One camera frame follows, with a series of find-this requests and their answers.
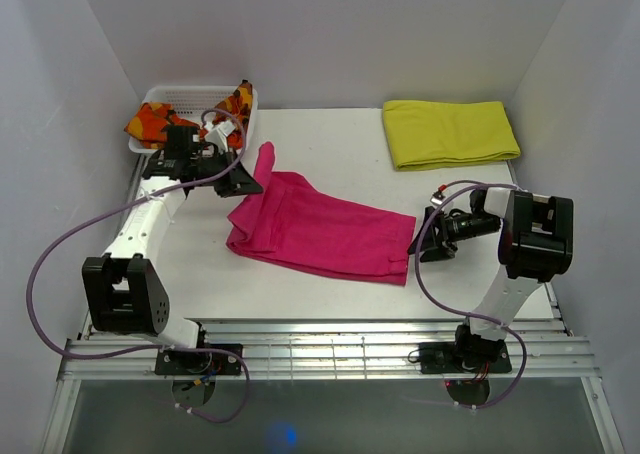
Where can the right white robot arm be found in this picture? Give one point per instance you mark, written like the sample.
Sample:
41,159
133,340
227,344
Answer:
535,245

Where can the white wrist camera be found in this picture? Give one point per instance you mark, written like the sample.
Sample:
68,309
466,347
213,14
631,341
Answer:
439,196
219,133

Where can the white plastic basket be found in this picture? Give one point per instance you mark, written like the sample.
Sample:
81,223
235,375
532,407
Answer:
189,102

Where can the orange patterned trousers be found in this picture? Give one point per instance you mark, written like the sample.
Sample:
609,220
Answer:
150,123

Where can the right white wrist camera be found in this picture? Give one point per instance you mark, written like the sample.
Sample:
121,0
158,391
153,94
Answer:
439,196

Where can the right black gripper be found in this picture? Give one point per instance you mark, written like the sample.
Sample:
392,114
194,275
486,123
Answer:
438,246

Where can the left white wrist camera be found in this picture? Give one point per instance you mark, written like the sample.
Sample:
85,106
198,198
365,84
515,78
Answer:
219,133

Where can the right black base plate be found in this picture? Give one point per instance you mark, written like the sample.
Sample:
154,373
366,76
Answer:
448,358

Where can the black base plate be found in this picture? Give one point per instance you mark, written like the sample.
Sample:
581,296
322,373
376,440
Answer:
200,364
448,358

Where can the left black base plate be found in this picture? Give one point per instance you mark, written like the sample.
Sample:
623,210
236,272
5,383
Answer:
200,364

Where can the pink trousers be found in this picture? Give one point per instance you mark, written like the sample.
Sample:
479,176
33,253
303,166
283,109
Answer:
292,225

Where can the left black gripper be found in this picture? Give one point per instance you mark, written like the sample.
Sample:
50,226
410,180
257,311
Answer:
238,182

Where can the folded yellow trousers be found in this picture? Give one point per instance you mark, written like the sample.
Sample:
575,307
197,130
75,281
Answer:
425,135

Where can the aluminium frame rail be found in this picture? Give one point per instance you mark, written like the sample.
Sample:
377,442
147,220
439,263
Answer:
288,351

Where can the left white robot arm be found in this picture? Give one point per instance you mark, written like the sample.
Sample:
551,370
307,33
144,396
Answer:
123,288

